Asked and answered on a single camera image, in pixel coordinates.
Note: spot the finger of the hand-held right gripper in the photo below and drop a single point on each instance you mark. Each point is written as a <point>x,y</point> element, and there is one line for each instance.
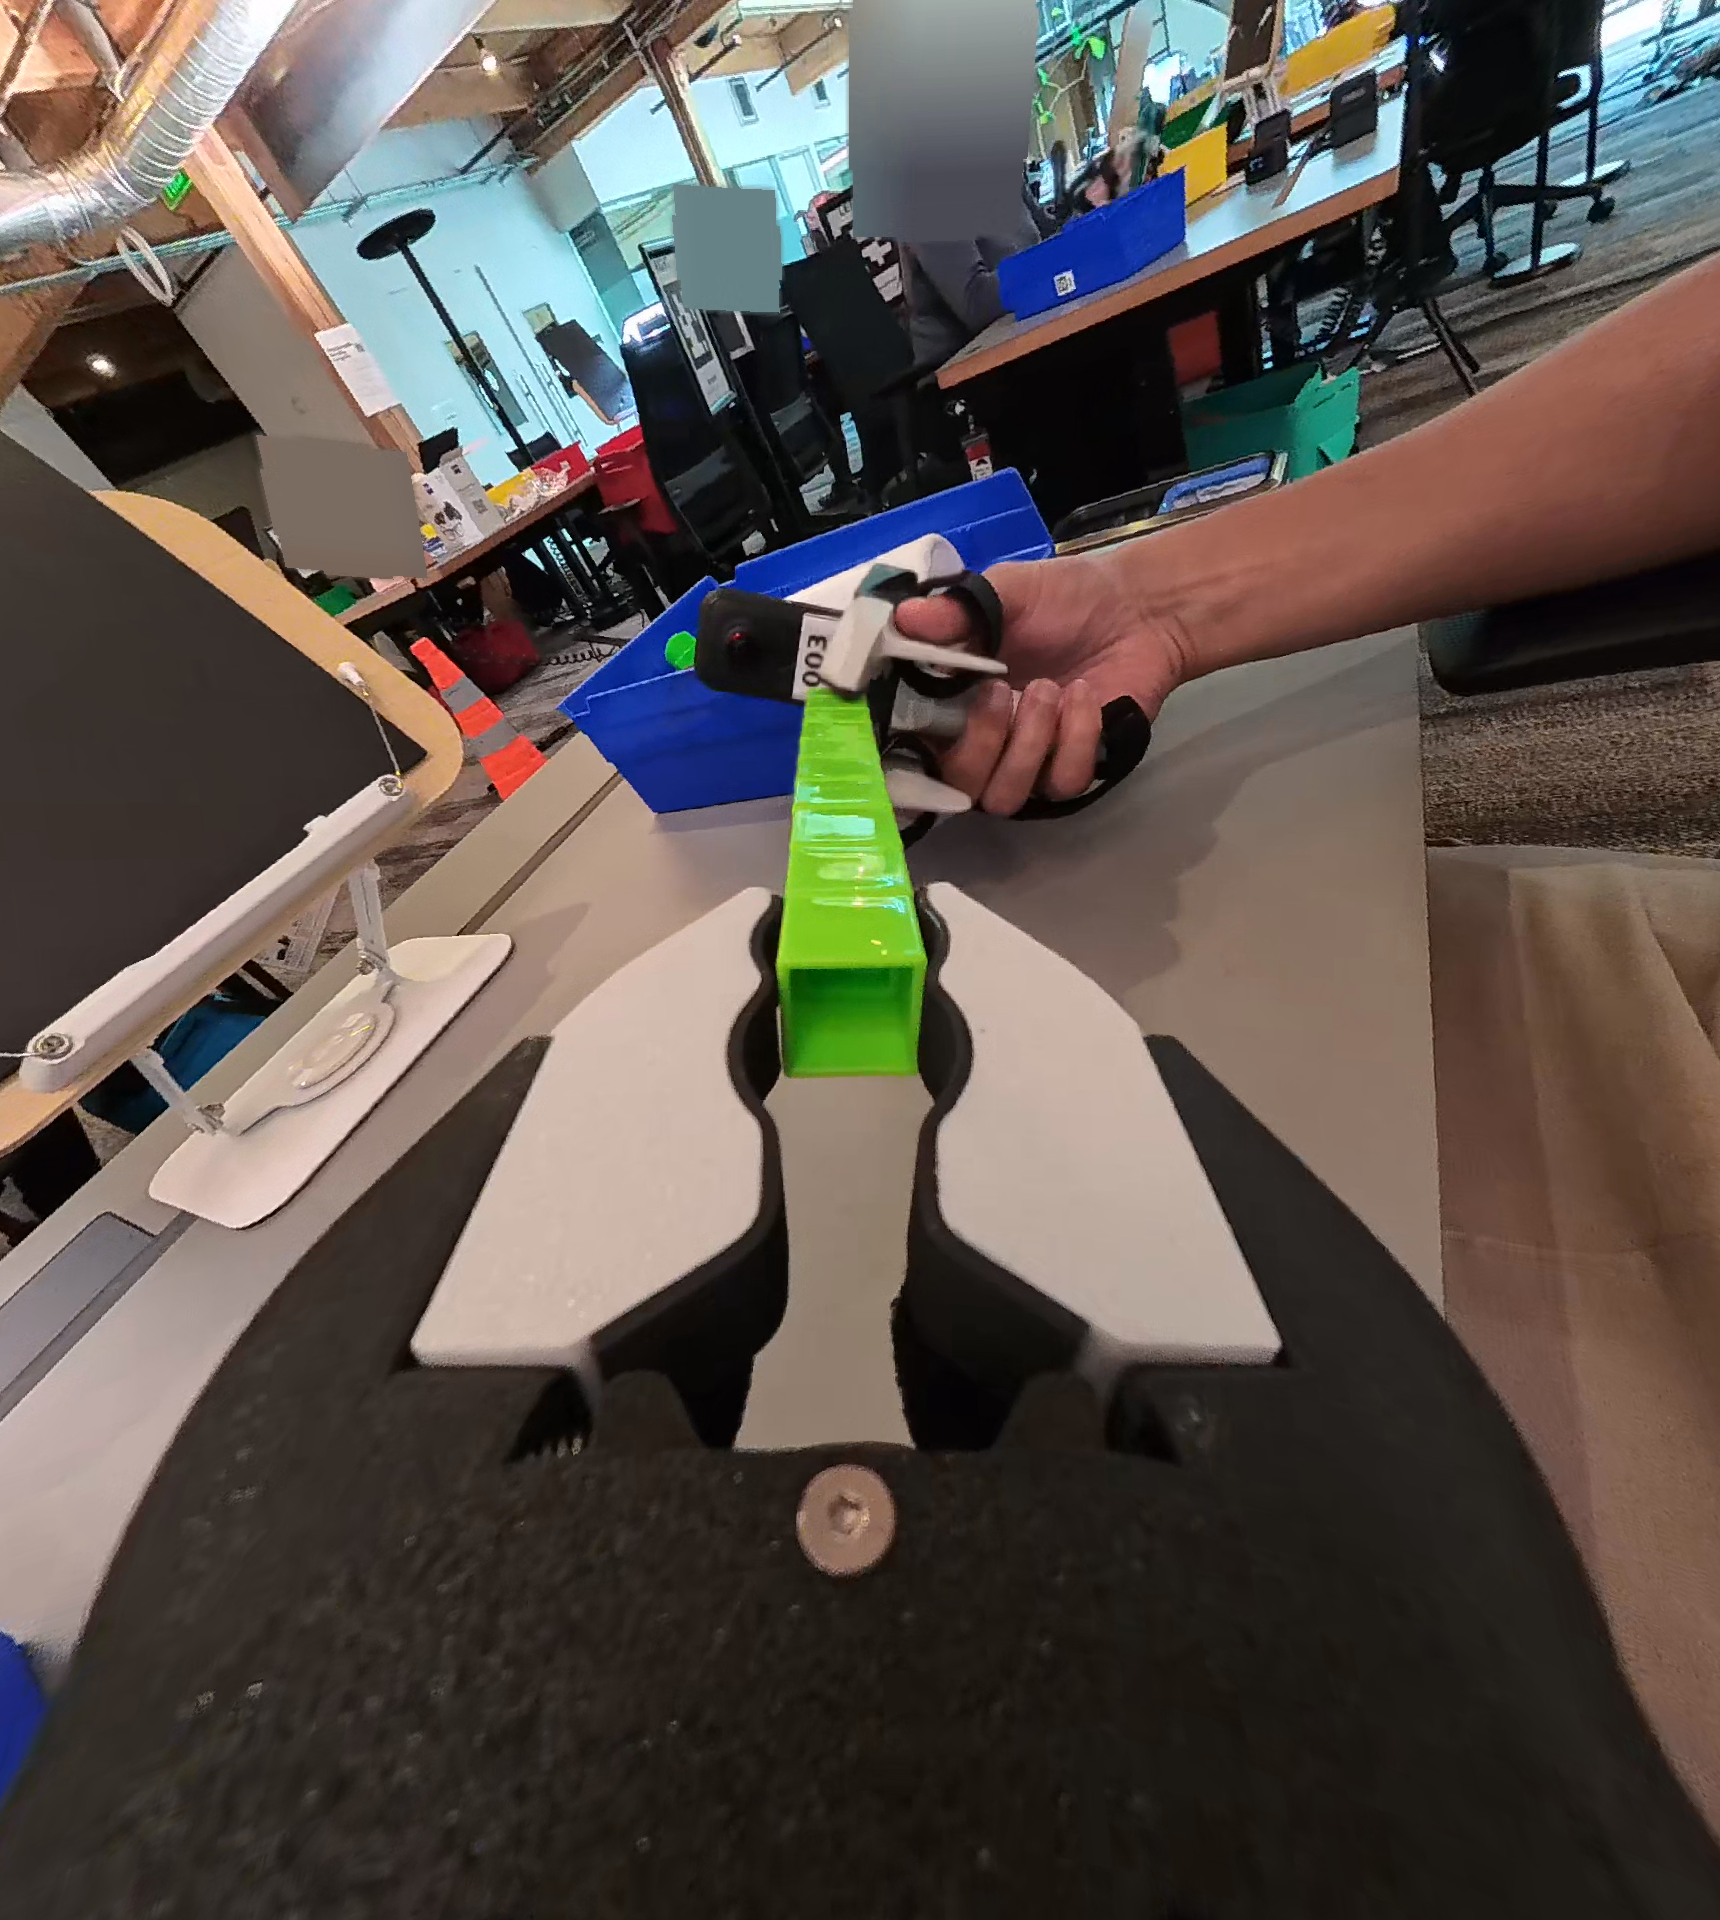
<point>934,792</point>
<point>853,644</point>

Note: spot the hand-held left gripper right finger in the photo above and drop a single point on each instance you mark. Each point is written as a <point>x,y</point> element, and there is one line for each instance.
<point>1101,1185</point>

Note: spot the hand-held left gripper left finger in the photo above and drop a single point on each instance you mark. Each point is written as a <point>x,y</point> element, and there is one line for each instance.
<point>604,1185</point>

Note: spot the lime green segmented stick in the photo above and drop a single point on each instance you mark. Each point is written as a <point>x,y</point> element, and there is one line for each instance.
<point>853,914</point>

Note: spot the person's right forearm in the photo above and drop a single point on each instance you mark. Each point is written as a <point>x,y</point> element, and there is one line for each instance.
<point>1474,494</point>

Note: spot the person's right hand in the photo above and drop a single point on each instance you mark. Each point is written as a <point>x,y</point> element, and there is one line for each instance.
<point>1084,644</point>

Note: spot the orange traffic cone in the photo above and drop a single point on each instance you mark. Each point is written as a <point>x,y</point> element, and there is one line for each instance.
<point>485,734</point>

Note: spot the white printed box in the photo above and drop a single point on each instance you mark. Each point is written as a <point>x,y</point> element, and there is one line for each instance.
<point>455,502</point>

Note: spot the blue bin with white label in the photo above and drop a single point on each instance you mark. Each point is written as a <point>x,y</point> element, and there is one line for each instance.
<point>1101,249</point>

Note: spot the green crate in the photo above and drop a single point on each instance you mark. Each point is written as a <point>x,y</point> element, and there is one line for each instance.
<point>1273,429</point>

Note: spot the black floor lamp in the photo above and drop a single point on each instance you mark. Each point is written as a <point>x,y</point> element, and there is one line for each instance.
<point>402,232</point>

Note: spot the person's light clothing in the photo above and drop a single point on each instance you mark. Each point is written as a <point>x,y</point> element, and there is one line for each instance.
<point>1624,1275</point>

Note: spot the wooden background table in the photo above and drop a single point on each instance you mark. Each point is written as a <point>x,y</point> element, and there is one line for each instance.
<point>1250,224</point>

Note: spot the yellow bin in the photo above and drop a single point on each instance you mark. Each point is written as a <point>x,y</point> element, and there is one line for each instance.
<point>1199,164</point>
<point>1340,32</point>

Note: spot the black board with wooden rim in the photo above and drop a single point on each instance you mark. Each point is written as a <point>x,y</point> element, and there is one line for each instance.
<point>95,751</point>

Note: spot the black chair armrest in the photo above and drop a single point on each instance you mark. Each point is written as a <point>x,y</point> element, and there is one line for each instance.
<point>1624,615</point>

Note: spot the black office chair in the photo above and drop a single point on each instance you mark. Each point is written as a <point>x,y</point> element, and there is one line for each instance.
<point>1490,120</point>

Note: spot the silver air duct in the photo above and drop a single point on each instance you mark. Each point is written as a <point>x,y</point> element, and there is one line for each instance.
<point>124,164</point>

